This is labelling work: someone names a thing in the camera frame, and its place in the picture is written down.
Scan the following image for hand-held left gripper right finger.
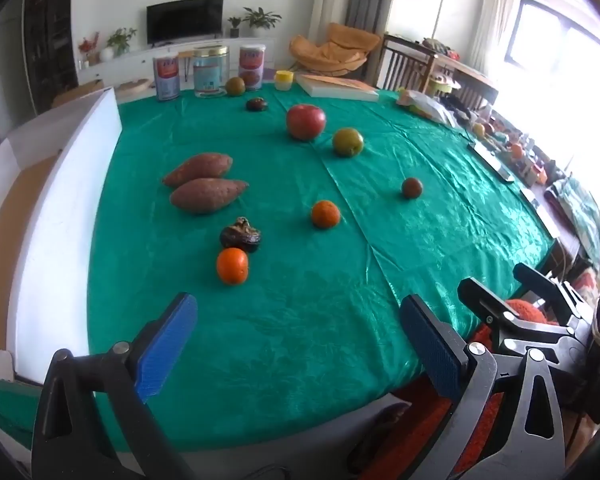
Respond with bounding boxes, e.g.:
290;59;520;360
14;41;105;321
399;294;567;480

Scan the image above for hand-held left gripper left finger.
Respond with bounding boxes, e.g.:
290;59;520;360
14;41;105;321
31;292;199;480

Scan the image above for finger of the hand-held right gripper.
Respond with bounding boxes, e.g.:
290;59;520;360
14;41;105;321
512;262;589;324
457;277;522;334

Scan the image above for red apple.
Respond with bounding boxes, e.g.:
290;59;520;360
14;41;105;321
286;103;327;141

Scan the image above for patterned green cloth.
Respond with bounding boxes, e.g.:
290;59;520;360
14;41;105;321
545;175;600;271

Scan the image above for red knitted cushion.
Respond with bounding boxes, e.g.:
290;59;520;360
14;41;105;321
365;297;548;480

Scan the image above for orange tangerine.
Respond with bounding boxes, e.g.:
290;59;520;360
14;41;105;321
216;247;250;287
311;200;341;229

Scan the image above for green tablecloth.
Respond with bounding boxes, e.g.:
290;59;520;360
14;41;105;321
0;87;556;453

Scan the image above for dark dried fruit with stem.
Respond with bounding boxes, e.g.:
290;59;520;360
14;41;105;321
219;217;263;254

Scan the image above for sweet potato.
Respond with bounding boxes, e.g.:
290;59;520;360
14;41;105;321
162;152;234;189
169;178;250;216

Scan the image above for white foam board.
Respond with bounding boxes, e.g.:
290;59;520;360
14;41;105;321
0;86;123;386

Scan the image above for brown cardboard panel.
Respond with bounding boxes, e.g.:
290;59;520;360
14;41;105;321
0;152;61;351

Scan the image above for snack bag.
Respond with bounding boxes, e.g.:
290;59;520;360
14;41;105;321
396;89;461;126

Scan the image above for green-yellow pear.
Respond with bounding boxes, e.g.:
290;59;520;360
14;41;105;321
332;128;365;158

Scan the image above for yellow-green toy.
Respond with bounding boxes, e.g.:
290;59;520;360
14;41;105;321
427;74;456;97

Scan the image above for window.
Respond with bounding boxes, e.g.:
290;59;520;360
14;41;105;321
505;0;600;106

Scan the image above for dark wooden chair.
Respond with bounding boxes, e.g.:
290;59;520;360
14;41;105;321
375;34;438;93

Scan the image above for flat white box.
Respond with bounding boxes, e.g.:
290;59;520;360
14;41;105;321
296;74;380;103

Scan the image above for grey and red tin can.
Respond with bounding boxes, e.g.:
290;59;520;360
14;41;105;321
152;55;182;103

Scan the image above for clear glass jar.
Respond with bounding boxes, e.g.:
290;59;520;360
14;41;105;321
193;45;230;98

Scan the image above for white television cabinet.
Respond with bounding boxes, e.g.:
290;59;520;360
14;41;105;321
77;35;291;87

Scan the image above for white and red tin can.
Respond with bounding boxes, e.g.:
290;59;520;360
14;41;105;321
239;44;267;92

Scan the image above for orange bean bag chair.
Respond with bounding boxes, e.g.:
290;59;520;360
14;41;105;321
288;22;382;81

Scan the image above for red flowers in vase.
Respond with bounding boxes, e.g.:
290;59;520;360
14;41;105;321
78;32;101;68

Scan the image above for leafy potted plant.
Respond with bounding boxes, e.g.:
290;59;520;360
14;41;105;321
106;27;137;57

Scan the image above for black television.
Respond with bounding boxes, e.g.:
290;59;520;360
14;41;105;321
146;0;225;46

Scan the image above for dark display cabinet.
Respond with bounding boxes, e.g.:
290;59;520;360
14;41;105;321
22;0;78;93

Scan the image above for white curtain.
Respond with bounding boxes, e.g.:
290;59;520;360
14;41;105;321
307;0;361;61

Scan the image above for green potted plant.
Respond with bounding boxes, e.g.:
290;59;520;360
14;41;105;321
242;7;283;38

